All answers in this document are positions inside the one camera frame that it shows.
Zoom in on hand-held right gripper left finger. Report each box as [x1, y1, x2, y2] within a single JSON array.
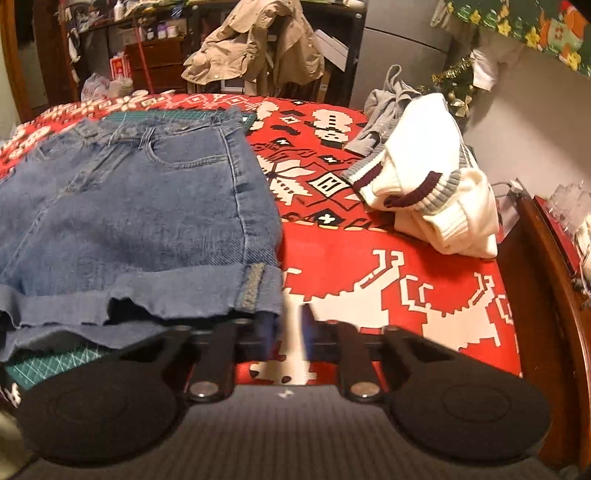
[[115, 314, 284, 403]]

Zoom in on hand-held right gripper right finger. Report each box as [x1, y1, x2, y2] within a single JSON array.
[[302, 305, 463, 403]]

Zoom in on blue denim shorts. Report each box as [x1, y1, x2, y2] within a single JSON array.
[[0, 107, 284, 363]]

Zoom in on red patterned blanket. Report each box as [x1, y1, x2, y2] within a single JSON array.
[[0, 92, 525, 412]]

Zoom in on green cutting mat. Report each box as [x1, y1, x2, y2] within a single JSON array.
[[4, 110, 257, 382]]

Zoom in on white knit sweater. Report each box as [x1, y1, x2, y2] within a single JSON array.
[[342, 92, 502, 260]]

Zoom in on grey knit garment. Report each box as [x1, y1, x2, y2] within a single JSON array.
[[344, 65, 424, 156]]

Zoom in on wooden bedside cabinet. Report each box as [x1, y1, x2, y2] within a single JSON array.
[[498, 194, 591, 472]]

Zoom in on pale wooden chair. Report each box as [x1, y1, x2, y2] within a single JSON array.
[[216, 78, 260, 96]]

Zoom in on small Christmas tree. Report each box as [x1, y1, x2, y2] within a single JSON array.
[[414, 55, 476, 130]]

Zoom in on white flat box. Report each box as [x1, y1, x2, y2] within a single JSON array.
[[313, 30, 352, 73]]

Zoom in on clear glass cup set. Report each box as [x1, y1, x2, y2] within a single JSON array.
[[549, 182, 588, 227]]

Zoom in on wooden drawer cabinet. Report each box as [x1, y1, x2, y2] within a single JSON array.
[[124, 34, 188, 93]]

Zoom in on beige jacket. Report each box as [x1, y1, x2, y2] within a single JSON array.
[[181, 0, 326, 87]]

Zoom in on grey refrigerator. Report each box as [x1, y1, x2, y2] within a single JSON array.
[[348, 0, 463, 110]]

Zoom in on white printed plastic bag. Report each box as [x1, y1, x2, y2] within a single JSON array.
[[80, 72, 114, 103]]

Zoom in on red carton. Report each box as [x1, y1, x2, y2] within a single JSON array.
[[108, 55, 133, 82]]

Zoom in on black desk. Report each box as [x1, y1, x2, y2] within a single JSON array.
[[59, 0, 370, 95]]

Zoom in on white hanging garment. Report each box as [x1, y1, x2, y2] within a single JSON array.
[[468, 31, 525, 91]]

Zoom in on red broom handle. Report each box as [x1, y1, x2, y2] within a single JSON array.
[[131, 18, 156, 93]]

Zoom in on green Christmas wall cloth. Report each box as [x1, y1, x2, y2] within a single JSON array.
[[444, 0, 591, 77]]

